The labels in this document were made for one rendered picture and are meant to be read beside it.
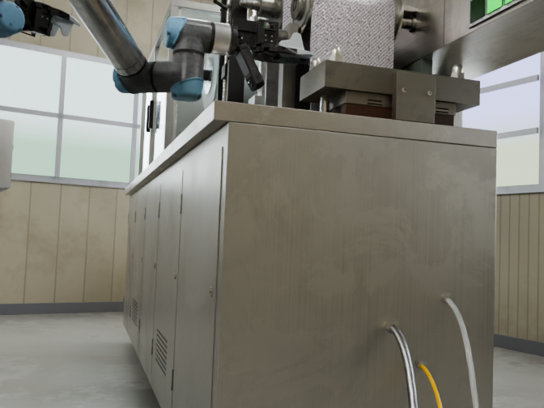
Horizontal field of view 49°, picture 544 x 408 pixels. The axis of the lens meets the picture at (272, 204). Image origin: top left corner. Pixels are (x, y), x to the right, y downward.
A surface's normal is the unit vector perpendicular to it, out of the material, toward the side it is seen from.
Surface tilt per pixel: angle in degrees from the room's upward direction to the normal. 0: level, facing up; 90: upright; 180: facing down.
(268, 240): 90
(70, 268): 90
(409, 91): 90
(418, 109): 90
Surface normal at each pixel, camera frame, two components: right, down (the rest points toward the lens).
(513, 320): -0.86, -0.07
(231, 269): 0.30, -0.04
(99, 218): 0.51, -0.03
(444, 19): -0.95, -0.06
